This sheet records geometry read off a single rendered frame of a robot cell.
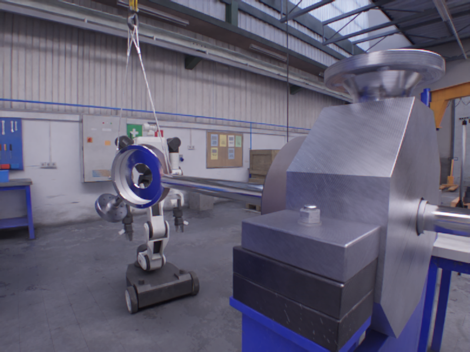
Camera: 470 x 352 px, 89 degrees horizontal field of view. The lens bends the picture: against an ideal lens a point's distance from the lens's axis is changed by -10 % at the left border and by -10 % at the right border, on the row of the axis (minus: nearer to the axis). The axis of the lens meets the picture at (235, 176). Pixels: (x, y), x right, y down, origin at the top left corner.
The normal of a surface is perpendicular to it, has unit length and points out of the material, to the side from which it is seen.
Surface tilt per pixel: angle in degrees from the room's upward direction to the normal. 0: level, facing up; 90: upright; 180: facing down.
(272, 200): 81
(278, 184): 70
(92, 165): 90
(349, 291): 90
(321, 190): 90
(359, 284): 90
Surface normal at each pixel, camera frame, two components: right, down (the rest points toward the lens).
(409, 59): -0.11, 0.07
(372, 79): -0.54, 0.66
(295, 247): -0.73, 0.05
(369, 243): 0.68, 0.06
